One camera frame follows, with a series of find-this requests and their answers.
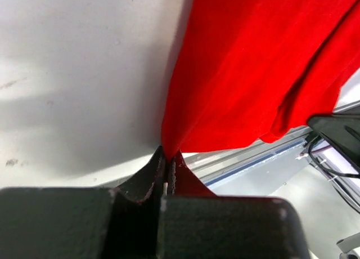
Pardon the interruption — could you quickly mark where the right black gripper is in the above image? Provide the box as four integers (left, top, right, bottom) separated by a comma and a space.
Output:
308, 114, 359, 173

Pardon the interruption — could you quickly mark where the red t-shirt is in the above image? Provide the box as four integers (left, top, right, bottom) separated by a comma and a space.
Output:
161, 0, 359, 159

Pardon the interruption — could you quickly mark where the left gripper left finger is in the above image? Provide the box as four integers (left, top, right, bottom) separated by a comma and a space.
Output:
112, 146, 166, 204

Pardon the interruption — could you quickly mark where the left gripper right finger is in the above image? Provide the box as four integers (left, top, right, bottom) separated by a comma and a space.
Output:
168, 151, 217, 197

